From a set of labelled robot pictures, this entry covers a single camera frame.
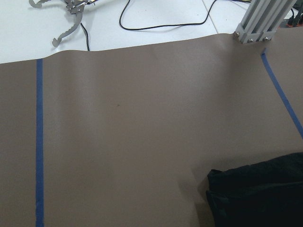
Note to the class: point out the black graphic t-shirt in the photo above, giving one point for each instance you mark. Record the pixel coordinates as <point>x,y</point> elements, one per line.
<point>265,194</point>

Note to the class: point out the brown paper table cover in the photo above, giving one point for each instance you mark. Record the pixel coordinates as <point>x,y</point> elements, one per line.
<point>131,134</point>

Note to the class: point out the silver tripod stand green top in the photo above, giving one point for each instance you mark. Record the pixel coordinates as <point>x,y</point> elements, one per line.
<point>74,9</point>

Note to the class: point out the aluminium frame post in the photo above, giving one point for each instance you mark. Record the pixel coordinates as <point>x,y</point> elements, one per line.
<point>262,19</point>

